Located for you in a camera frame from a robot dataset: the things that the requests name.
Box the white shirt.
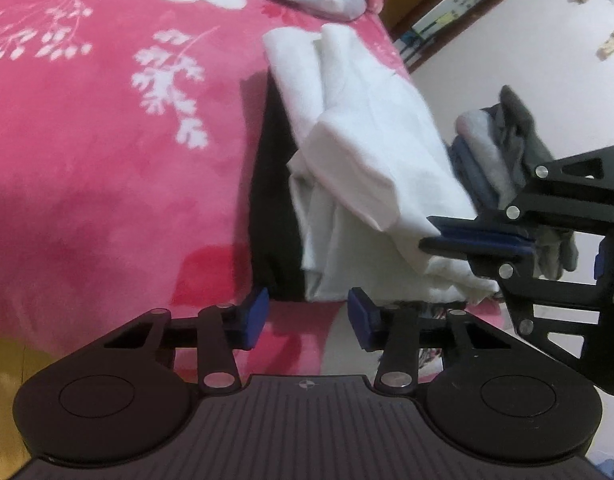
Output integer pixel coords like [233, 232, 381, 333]
[264, 24, 498, 302]

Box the folded grey clothes stack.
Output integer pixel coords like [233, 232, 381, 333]
[443, 84, 580, 283]

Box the pink floral bed sheet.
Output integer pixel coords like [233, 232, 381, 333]
[0, 0, 410, 375]

